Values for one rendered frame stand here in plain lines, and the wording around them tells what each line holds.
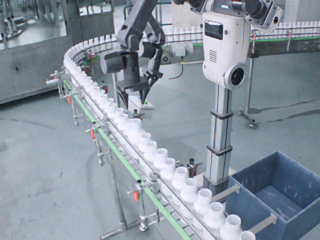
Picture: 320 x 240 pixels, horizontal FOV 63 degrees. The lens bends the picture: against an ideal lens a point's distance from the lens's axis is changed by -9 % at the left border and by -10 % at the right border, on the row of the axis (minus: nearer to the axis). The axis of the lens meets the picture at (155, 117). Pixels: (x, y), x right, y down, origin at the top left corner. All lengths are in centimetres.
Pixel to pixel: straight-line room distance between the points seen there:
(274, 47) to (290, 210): 220
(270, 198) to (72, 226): 152
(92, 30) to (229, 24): 520
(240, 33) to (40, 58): 332
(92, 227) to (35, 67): 271
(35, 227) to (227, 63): 188
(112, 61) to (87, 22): 543
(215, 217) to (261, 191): 73
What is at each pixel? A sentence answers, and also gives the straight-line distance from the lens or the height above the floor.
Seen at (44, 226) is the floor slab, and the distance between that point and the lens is 241.
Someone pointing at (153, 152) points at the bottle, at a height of 114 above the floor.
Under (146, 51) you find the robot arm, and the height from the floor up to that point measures 138.
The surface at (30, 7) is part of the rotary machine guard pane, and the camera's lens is 419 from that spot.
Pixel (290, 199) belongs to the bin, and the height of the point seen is 74.
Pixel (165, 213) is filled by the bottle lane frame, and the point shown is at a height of 100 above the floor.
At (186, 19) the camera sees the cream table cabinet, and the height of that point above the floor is 85.
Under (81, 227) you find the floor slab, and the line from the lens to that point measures 231.
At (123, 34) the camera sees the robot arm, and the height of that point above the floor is 153.
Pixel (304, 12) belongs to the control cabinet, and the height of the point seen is 81.
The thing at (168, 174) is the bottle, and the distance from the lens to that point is 91.
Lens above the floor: 172
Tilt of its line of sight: 29 degrees down
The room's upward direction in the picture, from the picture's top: 3 degrees counter-clockwise
